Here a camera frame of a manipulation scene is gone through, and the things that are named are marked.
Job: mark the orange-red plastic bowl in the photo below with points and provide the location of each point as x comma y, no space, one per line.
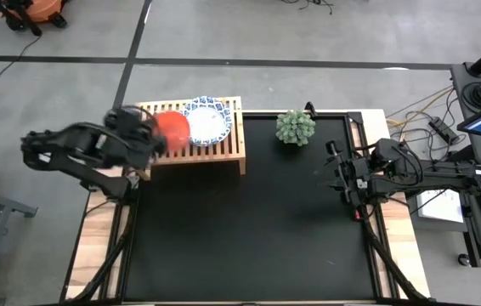
174,129

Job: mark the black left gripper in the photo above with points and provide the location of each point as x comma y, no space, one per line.
132,140

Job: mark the green potted succulent plant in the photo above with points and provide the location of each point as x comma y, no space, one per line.
295,127

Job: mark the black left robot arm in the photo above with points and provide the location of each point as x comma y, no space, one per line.
70,169

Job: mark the black power strip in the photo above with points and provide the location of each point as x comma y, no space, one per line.
443,128

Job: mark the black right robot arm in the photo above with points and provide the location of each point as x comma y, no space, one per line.
436,180

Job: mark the black table mat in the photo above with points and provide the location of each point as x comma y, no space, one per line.
245,234

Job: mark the black frame strut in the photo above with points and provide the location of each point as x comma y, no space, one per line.
106,259
387,259

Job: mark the white paper sheet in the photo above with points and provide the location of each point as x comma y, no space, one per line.
442,208

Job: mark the wooden slatted shelf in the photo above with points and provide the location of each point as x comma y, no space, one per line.
206,154

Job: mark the black table clamp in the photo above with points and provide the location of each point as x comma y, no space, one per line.
309,108

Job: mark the orange shop vacuum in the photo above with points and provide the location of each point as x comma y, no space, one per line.
41,10

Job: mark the blue patterned paper plate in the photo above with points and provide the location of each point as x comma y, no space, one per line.
207,122

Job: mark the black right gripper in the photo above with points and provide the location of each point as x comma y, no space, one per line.
357,178

